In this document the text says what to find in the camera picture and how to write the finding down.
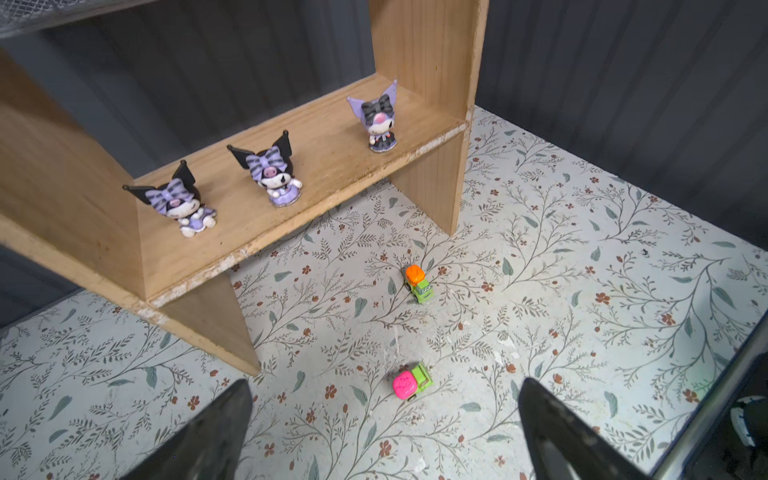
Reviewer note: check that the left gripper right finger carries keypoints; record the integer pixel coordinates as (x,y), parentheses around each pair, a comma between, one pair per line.
(561,445)

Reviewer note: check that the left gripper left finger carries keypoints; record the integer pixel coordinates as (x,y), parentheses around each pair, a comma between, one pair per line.
(207,447)

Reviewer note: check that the black purple toy figure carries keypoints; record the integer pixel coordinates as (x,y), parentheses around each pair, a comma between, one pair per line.
(272,169)
(178,200)

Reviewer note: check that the light purple toy figure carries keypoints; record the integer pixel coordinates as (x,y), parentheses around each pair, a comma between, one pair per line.
(378,117)

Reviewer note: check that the wooden two-tier shelf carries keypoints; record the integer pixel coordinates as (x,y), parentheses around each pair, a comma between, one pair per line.
(63,206)

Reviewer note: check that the pink green toy car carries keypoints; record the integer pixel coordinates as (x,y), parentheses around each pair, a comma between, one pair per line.
(412,382)

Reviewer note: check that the floral patterned table mat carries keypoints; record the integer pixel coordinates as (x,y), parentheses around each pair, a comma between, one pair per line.
(624,306)

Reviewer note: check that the orange green toy truck far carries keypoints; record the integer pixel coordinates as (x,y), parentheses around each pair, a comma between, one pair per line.
(418,284)

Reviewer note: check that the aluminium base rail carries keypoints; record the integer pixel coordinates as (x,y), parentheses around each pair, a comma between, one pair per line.
(704,420)

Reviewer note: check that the white wire mesh basket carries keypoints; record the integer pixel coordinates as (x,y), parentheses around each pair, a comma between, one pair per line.
(20,17)

